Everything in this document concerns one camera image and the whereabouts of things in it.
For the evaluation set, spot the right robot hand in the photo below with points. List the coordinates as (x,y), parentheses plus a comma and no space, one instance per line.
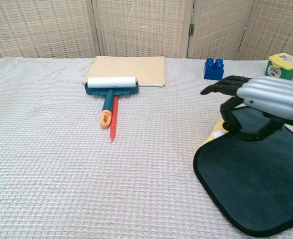
(273,94)

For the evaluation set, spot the dark green yellow cloth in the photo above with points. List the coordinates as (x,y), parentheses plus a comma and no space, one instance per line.
(255,174)

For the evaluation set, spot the green tub with yellow lid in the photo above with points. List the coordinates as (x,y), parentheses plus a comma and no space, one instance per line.
(280,67)

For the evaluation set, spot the blue building block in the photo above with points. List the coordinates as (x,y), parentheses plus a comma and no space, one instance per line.
(212,71)

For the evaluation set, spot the brass screen hinge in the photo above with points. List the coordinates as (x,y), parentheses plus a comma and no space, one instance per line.
(191,29)

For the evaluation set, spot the woven folding screen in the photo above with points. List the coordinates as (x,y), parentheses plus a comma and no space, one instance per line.
(141,27)

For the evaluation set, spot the teal lint roller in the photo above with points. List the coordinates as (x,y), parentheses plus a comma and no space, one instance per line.
(111,87)

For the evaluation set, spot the white waffle tablecloth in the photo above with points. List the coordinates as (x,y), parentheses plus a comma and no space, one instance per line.
(61,161)

